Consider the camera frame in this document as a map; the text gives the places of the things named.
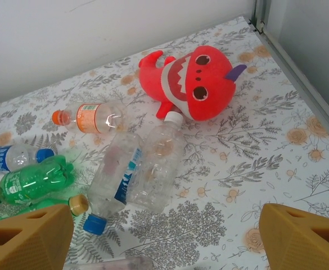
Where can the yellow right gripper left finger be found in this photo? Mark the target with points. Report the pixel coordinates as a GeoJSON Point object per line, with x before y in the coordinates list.
{"type": "Point", "coordinates": [40, 247]}

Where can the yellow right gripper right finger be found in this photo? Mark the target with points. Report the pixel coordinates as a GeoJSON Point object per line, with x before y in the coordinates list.
{"type": "Point", "coordinates": [288, 247]}

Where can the red shark plush toy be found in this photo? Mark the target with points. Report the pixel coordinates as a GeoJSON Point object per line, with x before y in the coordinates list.
{"type": "Point", "coordinates": [209, 84]}

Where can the aluminium corner post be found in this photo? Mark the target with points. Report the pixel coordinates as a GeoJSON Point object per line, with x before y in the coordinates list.
{"type": "Point", "coordinates": [258, 14]}

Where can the clear bottle blue-white label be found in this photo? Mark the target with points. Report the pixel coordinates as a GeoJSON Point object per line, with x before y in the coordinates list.
{"type": "Point", "coordinates": [110, 174]}

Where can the clear bottle orange cap label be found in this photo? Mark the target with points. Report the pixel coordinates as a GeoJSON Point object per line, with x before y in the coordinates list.
{"type": "Point", "coordinates": [91, 118]}

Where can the aluminium side rail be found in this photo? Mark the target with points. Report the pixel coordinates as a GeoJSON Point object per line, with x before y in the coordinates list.
{"type": "Point", "coordinates": [307, 84]}

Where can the clear unlabelled bottle white cap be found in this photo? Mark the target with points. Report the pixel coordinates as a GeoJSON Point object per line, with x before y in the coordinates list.
{"type": "Point", "coordinates": [158, 168]}

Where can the floral patterned tablecloth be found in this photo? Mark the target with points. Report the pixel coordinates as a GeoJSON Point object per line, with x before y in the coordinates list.
{"type": "Point", "coordinates": [237, 168]}

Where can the clear bottle blue label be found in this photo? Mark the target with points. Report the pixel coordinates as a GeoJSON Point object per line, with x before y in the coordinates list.
{"type": "Point", "coordinates": [1, 161]}

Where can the clear bottle purple label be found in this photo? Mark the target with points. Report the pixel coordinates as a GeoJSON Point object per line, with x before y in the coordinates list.
{"type": "Point", "coordinates": [119, 265]}

